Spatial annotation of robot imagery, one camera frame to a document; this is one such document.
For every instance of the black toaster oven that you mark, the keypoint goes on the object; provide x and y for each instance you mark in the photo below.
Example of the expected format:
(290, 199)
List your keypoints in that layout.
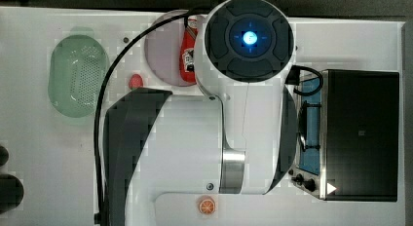
(348, 136)

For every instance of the orange slice toy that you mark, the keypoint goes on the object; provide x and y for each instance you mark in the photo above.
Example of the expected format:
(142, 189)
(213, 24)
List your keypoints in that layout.
(206, 205)

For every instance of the grey round plate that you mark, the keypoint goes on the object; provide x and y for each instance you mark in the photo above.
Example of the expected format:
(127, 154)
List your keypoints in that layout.
(162, 48)

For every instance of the black cylinder cup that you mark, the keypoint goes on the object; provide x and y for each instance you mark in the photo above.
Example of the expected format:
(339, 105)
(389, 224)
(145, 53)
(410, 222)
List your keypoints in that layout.
(4, 156)
(11, 192)

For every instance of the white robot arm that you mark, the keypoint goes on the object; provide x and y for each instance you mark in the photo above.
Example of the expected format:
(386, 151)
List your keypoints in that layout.
(236, 137)

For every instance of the red ketchup bottle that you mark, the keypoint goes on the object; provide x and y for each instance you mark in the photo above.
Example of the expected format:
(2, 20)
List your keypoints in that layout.
(186, 55)

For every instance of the green perforated colander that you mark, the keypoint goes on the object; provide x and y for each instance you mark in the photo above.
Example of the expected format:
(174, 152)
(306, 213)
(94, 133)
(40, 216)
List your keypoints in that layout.
(77, 68)

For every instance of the pink toy strawberry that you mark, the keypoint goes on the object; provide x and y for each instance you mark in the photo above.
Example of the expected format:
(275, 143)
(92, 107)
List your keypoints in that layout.
(135, 82)

